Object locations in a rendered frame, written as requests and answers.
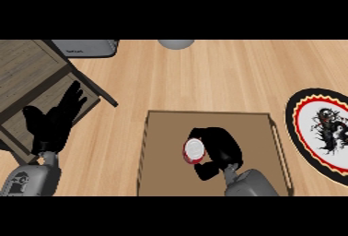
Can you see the grey appliance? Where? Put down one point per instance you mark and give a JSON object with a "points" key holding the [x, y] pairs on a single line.
{"points": [[85, 47]]}

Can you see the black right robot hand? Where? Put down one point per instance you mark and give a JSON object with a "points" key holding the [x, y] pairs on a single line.
{"points": [[221, 144]]}

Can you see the white plate with black rim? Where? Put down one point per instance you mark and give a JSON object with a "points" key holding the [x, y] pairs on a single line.
{"points": [[323, 132]]}

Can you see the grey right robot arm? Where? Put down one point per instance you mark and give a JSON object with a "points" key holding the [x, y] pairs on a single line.
{"points": [[246, 182]]}

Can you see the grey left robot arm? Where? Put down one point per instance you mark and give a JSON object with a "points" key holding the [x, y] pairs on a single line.
{"points": [[31, 176]]}

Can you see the grey round object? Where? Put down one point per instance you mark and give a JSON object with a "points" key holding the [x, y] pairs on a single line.
{"points": [[175, 43]]}

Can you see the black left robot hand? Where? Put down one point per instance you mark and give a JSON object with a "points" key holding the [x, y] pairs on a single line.
{"points": [[50, 124]]}

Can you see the open wooden drawer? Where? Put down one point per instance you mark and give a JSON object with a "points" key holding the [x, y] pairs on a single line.
{"points": [[35, 92]]}

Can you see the red can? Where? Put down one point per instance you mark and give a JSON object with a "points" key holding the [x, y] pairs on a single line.
{"points": [[194, 151]]}

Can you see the brown wooden tray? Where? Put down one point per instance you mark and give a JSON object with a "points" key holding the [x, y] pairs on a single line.
{"points": [[212, 153]]}

